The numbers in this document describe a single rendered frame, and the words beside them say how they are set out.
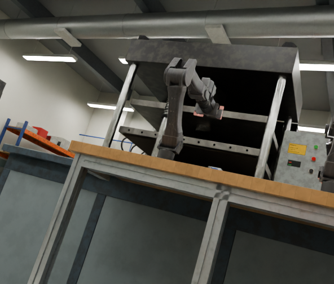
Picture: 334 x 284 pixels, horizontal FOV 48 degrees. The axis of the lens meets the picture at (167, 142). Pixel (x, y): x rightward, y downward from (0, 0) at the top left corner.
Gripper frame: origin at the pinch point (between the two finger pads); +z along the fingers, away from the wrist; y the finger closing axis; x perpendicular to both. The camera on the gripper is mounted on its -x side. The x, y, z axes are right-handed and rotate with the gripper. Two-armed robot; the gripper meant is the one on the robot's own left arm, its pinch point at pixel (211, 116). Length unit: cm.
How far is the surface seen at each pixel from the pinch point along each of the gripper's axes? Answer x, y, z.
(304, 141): -22, -39, 74
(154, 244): 68, 4, -12
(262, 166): 3, -19, 62
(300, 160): -9, -39, 75
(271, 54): -75, -8, 58
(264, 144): -11, -17, 62
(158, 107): -31, 70, 72
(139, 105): -31, 86, 72
